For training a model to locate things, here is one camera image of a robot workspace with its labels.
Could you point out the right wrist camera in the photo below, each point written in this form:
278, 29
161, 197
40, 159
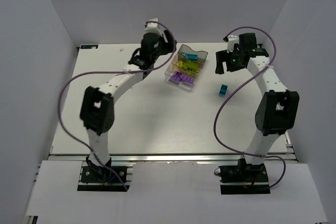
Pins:
231, 40

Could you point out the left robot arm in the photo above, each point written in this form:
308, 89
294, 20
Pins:
97, 110

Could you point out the teal long lego brick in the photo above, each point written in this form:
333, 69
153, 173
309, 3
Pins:
190, 57

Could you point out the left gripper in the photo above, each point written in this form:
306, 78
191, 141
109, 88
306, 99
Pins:
168, 43

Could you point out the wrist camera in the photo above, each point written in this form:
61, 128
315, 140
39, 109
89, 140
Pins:
231, 40
153, 27

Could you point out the green long lego brick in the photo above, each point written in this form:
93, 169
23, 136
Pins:
191, 66

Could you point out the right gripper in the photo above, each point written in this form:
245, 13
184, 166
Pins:
224, 57

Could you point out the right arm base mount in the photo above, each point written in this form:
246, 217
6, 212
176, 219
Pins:
243, 179

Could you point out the clear plastic bin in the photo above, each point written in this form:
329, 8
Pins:
172, 68

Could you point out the purple long lego brick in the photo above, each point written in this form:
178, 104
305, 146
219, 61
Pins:
188, 79

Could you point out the blue label left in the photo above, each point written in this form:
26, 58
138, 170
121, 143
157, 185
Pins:
88, 46

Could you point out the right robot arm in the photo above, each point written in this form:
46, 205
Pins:
277, 110

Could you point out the purple sloped lego brick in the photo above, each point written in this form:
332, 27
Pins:
176, 78

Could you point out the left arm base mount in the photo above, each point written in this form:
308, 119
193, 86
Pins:
97, 178

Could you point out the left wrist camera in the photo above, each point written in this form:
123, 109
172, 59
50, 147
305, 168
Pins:
153, 27

